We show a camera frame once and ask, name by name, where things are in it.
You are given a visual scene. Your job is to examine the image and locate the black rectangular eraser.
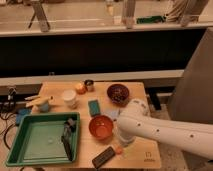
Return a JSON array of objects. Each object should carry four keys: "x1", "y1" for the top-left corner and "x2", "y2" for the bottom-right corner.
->
[{"x1": 92, "y1": 147, "x2": 115, "y2": 169}]

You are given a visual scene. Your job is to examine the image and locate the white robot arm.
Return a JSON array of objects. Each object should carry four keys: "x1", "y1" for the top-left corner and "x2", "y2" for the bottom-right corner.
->
[{"x1": 117, "y1": 98, "x2": 213, "y2": 160}]

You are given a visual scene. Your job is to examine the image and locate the dark purple bowl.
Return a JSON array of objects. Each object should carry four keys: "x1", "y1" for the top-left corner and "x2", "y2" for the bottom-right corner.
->
[{"x1": 107, "y1": 84, "x2": 129, "y2": 105}]

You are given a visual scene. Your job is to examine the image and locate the red bowl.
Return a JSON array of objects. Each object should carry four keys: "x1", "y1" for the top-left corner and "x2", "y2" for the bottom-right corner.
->
[{"x1": 89, "y1": 115, "x2": 114, "y2": 140}]

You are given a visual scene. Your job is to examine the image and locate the small metal can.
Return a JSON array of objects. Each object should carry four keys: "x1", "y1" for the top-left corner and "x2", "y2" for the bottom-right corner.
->
[{"x1": 84, "y1": 79, "x2": 94, "y2": 92}]

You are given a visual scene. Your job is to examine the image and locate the teal sponge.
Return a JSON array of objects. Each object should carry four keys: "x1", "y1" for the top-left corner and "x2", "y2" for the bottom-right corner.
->
[{"x1": 88, "y1": 100, "x2": 101, "y2": 117}]

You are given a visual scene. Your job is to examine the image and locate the orange fruit toy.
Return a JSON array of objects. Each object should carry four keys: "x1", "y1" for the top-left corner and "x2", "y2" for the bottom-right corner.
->
[{"x1": 75, "y1": 83, "x2": 86, "y2": 94}]

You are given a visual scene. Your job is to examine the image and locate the grey blue cloth square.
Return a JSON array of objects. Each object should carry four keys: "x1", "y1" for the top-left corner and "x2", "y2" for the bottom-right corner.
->
[{"x1": 104, "y1": 109, "x2": 120, "y2": 121}]

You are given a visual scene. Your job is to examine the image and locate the white paper cup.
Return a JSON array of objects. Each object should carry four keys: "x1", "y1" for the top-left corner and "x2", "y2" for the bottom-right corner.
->
[{"x1": 62, "y1": 90, "x2": 77, "y2": 108}]

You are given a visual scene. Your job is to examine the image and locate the black object in tray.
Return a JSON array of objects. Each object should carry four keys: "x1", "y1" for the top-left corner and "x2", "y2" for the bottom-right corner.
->
[{"x1": 61, "y1": 118, "x2": 76, "y2": 160}]

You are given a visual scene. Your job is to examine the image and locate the orange carrot toy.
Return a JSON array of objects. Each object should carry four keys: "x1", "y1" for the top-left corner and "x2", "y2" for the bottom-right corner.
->
[{"x1": 115, "y1": 146, "x2": 123, "y2": 155}]

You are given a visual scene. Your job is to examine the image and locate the blue cup with banana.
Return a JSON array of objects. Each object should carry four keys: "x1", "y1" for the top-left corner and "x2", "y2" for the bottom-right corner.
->
[{"x1": 26, "y1": 96, "x2": 53, "y2": 112}]

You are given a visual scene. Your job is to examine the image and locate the green plastic tray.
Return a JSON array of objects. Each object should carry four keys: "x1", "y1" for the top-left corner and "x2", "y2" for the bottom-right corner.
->
[{"x1": 6, "y1": 112, "x2": 80, "y2": 167}]

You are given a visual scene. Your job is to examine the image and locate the blue box on left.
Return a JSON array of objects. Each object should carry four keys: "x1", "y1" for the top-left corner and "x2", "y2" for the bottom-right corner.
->
[{"x1": 15, "y1": 108, "x2": 31, "y2": 126}]

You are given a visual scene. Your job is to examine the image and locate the wooden spatula handle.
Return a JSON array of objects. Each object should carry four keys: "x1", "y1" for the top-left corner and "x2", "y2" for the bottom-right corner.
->
[{"x1": 25, "y1": 95, "x2": 40, "y2": 101}]

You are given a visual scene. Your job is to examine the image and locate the black cables on left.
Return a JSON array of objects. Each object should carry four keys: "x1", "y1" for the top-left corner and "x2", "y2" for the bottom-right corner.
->
[{"x1": 0, "y1": 87, "x2": 18, "y2": 151}]

